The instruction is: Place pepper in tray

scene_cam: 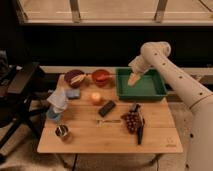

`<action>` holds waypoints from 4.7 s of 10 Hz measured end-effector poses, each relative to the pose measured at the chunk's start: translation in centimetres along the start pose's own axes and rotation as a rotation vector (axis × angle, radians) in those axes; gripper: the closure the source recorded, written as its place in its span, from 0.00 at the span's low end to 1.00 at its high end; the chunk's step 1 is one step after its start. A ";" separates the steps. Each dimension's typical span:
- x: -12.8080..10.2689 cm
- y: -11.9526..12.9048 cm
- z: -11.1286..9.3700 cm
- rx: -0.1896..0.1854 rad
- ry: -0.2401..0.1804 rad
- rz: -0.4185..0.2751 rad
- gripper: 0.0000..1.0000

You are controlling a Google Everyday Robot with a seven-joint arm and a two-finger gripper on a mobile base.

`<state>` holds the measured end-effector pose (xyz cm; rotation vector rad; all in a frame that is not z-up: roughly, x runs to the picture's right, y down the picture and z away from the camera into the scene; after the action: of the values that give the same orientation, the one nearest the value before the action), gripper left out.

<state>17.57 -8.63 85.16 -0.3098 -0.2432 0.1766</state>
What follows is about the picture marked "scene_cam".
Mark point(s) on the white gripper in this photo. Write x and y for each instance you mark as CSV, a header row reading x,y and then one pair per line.
x,y
139,66

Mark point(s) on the red pepper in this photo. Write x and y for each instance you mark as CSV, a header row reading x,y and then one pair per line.
x,y
102,78

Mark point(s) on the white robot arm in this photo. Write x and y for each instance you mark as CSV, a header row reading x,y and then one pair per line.
x,y
196,96

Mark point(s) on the green plastic tray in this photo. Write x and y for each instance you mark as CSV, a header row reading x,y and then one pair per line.
x,y
149,87

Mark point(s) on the red bowl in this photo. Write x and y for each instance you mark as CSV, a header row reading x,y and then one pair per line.
x,y
98,73

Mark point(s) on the black rectangular block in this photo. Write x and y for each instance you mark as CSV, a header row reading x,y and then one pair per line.
x,y
106,108

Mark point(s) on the bunch of dark grapes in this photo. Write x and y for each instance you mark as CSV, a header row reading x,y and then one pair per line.
x,y
132,122

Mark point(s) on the yellow orange fruit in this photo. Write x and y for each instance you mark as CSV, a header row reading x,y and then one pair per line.
x,y
96,98

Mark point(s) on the banana in bowl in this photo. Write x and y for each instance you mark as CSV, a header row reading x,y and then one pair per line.
x,y
77,78

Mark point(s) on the metal fork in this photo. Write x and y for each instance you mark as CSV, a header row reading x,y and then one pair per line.
x,y
108,121

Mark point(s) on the blue sponge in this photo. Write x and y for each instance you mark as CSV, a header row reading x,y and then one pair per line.
x,y
73,94

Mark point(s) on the dark purple bowl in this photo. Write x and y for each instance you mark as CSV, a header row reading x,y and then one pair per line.
x,y
70,74

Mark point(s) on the white crumpled cloth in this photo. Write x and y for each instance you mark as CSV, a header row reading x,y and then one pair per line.
x,y
58,100

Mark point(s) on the light blue cup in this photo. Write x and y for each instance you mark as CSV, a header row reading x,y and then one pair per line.
x,y
51,115

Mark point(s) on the metal can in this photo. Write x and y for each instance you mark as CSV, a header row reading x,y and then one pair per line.
x,y
62,132

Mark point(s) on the black chair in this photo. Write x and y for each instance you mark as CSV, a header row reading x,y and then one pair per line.
x,y
16,94

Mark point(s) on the black handled knife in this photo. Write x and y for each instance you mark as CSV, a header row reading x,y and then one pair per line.
x,y
136,109

